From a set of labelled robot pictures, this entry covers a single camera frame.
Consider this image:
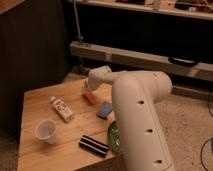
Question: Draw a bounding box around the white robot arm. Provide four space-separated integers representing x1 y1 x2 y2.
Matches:
85 66 176 171

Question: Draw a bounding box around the blue sponge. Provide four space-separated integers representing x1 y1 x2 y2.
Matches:
97 101 113 119

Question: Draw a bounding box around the white tube bottle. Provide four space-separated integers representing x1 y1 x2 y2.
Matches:
50 96 73 122

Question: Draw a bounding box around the metal vertical pole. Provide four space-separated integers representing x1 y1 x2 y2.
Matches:
73 0 84 45

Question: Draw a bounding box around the black white striped box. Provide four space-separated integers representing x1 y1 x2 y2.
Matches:
79 135 109 157

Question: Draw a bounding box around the green bowl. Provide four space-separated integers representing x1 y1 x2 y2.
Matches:
107 121 122 154

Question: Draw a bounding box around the metal shelf rail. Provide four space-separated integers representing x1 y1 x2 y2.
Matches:
69 41 213 81

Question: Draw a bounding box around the black handle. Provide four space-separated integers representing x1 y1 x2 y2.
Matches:
168 57 199 67

